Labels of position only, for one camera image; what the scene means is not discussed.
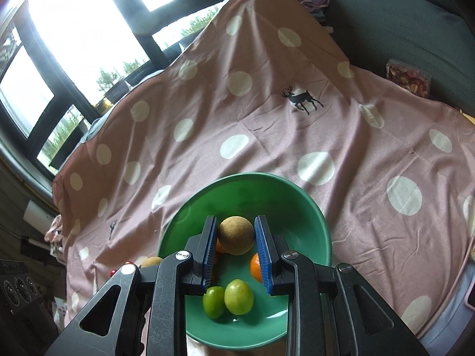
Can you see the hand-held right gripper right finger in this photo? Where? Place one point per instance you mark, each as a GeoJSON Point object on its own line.
{"type": "Point", "coordinates": [264, 256]}

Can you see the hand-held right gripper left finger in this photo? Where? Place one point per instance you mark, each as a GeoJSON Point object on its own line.
{"type": "Point", "coordinates": [209, 256]}

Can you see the small orange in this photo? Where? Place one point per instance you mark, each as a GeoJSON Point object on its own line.
{"type": "Point", "coordinates": [256, 267]}

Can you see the large orange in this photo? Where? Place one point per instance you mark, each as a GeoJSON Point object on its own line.
{"type": "Point", "coordinates": [221, 248]}

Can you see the brown longan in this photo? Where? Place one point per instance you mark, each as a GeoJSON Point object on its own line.
{"type": "Point", "coordinates": [150, 262]}
{"type": "Point", "coordinates": [236, 235]}

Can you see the round green jujube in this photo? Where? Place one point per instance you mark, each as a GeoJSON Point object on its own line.
{"type": "Point", "coordinates": [213, 302]}

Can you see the yellow-green oblong jujube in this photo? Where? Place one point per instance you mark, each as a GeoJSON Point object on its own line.
{"type": "Point", "coordinates": [239, 296]}

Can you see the green bowl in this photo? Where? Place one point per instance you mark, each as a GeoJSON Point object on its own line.
{"type": "Point", "coordinates": [241, 193]}

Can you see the pink polka dot blanket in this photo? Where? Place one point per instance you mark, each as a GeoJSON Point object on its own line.
{"type": "Point", "coordinates": [259, 126]}

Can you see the crumpled pink cloth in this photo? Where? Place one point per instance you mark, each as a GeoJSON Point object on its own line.
{"type": "Point", "coordinates": [55, 233]}

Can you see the printed paper bag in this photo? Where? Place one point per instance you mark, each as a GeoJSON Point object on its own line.
{"type": "Point", "coordinates": [61, 309]}

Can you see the black planter trough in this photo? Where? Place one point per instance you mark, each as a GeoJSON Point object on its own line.
{"type": "Point", "coordinates": [68, 157]}

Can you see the dark flat object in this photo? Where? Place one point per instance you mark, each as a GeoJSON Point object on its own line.
{"type": "Point", "coordinates": [35, 245]}

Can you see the white box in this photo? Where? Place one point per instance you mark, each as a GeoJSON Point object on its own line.
{"type": "Point", "coordinates": [37, 213]}

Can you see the brass pot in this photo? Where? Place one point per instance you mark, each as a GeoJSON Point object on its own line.
{"type": "Point", "coordinates": [103, 105]}

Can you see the black plant pot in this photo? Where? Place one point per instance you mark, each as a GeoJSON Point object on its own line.
{"type": "Point", "coordinates": [120, 88]}

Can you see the black speaker with dials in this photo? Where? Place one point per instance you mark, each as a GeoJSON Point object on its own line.
{"type": "Point", "coordinates": [22, 289]}

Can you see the light blue bedsheet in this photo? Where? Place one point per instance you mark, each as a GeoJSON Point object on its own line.
{"type": "Point", "coordinates": [452, 304]}

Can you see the patterned snack packet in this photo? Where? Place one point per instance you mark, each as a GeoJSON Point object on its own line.
{"type": "Point", "coordinates": [408, 78]}

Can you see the black framed window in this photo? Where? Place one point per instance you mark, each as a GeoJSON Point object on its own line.
{"type": "Point", "coordinates": [141, 37]}

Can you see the pile of pastel clothes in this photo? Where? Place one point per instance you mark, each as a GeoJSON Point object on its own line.
{"type": "Point", "coordinates": [311, 0]}

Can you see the dark green sofa cushion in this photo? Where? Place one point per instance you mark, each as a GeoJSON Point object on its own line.
{"type": "Point", "coordinates": [400, 26]}

